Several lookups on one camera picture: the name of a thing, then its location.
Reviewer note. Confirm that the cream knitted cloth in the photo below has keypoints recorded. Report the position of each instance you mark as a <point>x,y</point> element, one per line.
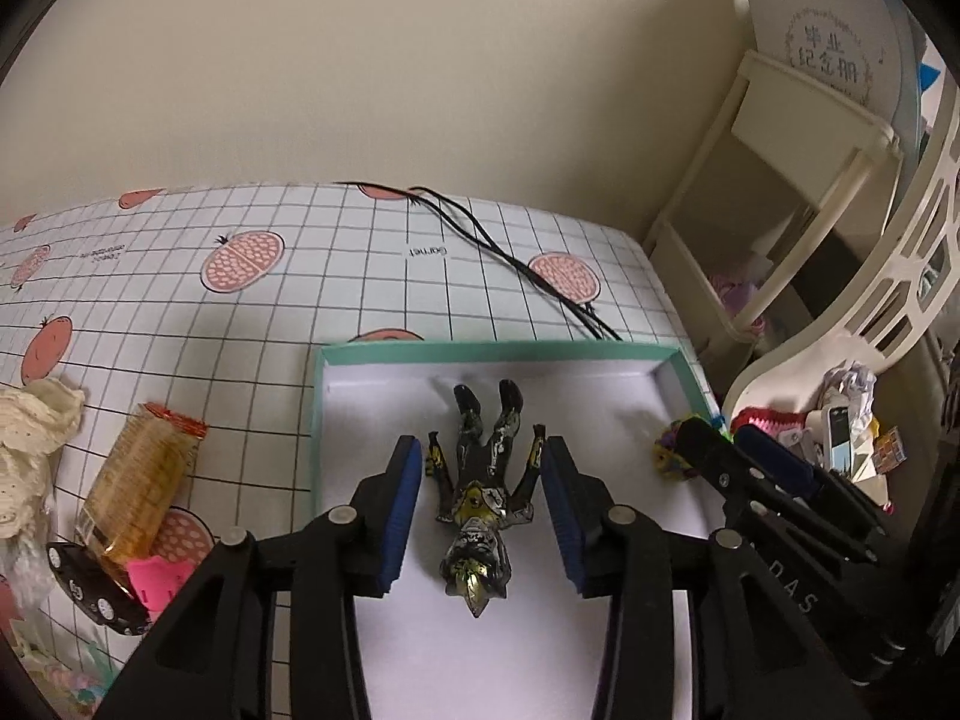
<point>30,427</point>

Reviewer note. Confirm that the black toy car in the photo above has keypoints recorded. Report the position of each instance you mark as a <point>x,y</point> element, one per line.
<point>82,586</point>

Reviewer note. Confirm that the white memorial album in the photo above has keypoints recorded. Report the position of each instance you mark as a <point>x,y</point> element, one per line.
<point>825,15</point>

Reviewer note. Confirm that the white wooden shelf rack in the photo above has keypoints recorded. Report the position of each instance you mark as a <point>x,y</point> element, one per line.
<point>787,135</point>

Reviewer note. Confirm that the pastel plastic toy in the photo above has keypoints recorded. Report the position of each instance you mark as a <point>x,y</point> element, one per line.
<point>56,675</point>

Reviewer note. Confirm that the purple soft toy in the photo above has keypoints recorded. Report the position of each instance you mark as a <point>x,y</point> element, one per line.
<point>731,294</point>

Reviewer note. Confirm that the white lattice plastic rack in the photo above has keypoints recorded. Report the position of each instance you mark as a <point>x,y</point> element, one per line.
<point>795,360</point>

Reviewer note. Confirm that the grid fruit print tablecloth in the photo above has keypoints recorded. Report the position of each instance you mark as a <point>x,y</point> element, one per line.
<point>337,277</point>

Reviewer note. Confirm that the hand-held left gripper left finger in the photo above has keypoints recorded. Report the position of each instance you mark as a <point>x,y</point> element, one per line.
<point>401,521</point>

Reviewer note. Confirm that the clear plastic bag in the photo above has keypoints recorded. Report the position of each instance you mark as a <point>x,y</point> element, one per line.
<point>21,564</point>

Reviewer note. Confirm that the colourful small toy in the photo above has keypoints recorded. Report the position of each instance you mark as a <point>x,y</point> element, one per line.
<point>667,454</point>

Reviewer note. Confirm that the crumpled white paper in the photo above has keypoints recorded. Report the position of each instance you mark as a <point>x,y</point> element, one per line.
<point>851,382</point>

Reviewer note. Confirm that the black gold toy figure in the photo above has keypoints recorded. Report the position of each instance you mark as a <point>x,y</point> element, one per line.
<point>480,510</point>

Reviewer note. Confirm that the teal-rimmed white box lid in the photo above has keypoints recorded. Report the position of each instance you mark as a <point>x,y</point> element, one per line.
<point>375,405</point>

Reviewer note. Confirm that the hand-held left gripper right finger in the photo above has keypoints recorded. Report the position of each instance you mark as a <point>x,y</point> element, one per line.
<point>562,521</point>

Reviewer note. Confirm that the clear cracker packet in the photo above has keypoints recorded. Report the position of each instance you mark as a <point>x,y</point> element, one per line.
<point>142,480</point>

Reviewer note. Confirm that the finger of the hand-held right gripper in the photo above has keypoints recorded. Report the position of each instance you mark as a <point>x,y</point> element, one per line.
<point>709,454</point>
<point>772,457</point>

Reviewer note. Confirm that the red knitted item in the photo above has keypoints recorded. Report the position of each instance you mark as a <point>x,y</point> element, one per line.
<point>772,420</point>

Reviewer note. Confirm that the pink plastic tag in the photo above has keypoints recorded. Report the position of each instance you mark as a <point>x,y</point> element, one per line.
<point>154,581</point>

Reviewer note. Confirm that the small puzzle cube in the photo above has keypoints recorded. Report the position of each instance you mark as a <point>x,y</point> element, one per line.
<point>889,450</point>

